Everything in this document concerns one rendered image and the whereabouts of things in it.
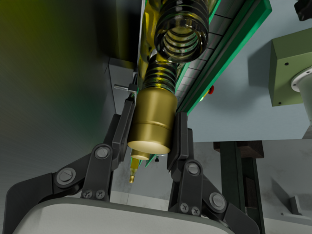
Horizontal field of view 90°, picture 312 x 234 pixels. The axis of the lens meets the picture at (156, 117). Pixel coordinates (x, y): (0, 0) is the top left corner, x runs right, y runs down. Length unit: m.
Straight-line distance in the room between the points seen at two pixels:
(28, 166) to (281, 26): 0.63
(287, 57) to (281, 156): 3.11
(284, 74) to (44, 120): 0.61
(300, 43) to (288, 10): 0.09
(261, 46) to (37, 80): 0.60
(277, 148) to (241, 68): 3.03
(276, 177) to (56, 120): 3.45
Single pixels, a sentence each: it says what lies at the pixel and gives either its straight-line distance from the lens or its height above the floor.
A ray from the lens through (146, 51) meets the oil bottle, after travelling 0.17.
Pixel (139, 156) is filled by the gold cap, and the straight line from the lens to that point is 0.28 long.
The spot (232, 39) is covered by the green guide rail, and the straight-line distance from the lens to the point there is 0.37.
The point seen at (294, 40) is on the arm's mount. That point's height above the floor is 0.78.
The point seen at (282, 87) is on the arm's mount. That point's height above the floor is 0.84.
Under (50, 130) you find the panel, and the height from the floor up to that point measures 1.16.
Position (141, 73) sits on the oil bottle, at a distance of 0.20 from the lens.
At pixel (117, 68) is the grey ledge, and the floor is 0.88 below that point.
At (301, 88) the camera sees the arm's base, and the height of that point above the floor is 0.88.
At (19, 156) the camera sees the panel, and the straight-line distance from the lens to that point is 0.20.
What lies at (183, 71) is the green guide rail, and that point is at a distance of 0.37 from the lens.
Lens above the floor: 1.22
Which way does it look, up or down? 26 degrees down
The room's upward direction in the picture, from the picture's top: 171 degrees counter-clockwise
